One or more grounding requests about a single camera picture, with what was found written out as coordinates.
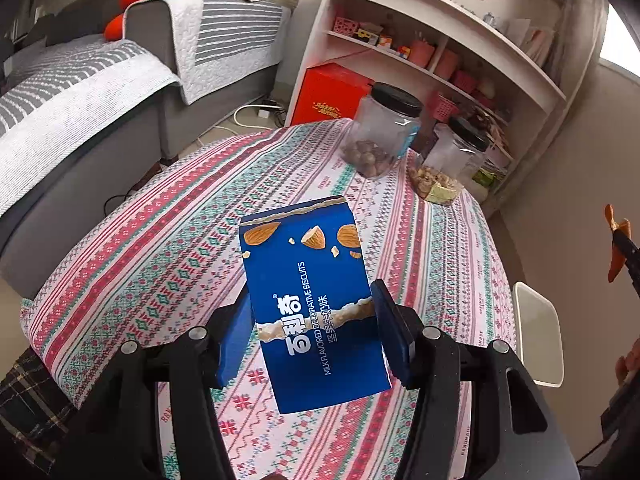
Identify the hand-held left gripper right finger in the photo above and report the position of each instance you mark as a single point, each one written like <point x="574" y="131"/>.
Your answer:
<point x="395" y="340"/>

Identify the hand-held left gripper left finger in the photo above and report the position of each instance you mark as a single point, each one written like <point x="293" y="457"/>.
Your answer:
<point x="235" y="345"/>

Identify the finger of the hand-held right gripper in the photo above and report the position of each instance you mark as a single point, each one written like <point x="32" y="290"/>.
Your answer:
<point x="627" y="255"/>

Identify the orange peel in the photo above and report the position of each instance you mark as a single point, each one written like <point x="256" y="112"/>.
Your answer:
<point x="616" y="220"/>

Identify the blue biscuit box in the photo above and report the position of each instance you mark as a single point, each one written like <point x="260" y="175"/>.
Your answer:
<point x="310" y="305"/>

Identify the white stool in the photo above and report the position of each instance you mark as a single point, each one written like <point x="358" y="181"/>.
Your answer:
<point x="537" y="340"/>

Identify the person's right hand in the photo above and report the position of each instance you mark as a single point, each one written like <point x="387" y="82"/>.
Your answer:
<point x="627" y="360"/>

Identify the patterned tablecloth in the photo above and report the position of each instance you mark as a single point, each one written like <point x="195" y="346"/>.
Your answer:
<point x="165" y="240"/>

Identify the clear jar of mixed nuts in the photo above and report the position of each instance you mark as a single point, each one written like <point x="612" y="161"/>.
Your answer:
<point x="452" y="165"/>

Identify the grey sofa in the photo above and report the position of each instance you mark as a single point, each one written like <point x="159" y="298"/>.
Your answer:
<point x="90" y="195"/>

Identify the clear jar of hazelnuts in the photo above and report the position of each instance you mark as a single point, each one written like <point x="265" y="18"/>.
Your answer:
<point x="382" y="130"/>

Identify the plaid cloth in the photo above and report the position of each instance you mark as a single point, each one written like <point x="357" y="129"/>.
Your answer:
<point x="30" y="400"/>

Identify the white bookshelf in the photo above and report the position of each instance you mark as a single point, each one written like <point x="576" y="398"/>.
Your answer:
<point x="500" y="60"/>

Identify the pink basket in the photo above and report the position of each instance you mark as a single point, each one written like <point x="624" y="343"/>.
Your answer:
<point x="465" y="81"/>
<point x="445" y="106"/>
<point x="346" y="26"/>

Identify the white power strip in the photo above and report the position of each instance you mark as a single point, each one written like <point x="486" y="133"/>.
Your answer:
<point x="267" y="111"/>

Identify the red box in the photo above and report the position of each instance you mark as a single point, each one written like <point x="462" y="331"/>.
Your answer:
<point x="327" y="95"/>

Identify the pink cup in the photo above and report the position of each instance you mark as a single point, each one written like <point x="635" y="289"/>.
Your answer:
<point x="445" y="64"/>
<point x="421" y="54"/>

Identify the striped quilt on seat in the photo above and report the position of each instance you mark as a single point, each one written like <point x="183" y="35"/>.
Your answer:
<point x="75" y="95"/>

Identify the striped quilt on armrest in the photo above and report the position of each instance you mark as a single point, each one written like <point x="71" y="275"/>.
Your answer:
<point x="225" y="40"/>

